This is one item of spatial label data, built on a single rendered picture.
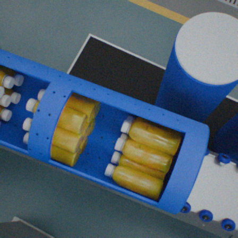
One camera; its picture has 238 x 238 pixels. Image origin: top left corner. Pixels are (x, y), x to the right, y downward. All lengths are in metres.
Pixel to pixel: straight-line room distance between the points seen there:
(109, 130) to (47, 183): 1.06
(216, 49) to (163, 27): 1.25
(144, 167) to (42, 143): 0.34
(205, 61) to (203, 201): 0.48
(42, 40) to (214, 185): 1.66
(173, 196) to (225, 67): 0.52
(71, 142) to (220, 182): 0.54
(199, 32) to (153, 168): 0.52
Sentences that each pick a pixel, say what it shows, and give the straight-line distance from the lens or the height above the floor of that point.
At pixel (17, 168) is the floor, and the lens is 2.23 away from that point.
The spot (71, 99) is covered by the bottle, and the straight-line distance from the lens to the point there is 1.06.
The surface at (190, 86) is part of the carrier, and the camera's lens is 1.26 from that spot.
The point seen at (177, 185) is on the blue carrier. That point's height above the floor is 1.21.
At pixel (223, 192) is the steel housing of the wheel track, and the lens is 1.24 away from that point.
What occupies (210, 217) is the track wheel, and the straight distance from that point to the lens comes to 1.17.
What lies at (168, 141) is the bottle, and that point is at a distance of 1.02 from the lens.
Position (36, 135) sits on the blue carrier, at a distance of 0.96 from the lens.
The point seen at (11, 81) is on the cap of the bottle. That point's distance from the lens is 1.15.
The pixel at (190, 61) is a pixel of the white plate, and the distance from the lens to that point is 1.22.
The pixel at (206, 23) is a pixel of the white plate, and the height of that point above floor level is 1.04.
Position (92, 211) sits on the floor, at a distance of 2.12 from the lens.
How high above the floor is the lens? 2.11
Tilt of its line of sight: 75 degrees down
